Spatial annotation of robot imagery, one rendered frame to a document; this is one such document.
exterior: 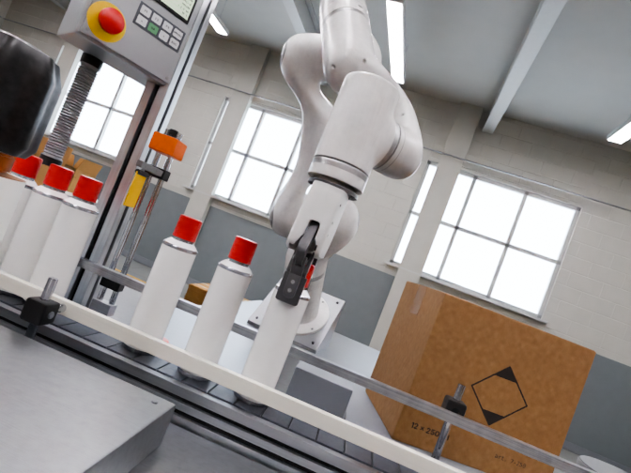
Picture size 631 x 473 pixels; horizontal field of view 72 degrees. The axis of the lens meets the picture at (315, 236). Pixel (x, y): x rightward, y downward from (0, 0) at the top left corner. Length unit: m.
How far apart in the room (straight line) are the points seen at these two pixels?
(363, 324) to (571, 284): 2.62
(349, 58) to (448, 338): 0.50
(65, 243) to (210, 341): 0.26
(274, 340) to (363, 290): 5.39
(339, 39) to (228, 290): 0.43
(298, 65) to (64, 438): 0.82
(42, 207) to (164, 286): 0.22
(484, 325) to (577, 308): 5.48
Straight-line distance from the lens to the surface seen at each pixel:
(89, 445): 0.45
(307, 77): 1.03
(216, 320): 0.63
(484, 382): 0.86
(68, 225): 0.73
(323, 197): 0.58
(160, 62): 0.87
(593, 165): 6.59
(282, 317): 0.60
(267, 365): 0.61
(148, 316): 0.66
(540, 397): 0.92
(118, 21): 0.82
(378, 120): 0.62
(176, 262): 0.65
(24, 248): 0.77
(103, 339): 0.70
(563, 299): 6.25
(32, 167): 0.79
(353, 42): 0.75
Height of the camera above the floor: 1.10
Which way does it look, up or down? 2 degrees up
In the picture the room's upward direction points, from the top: 21 degrees clockwise
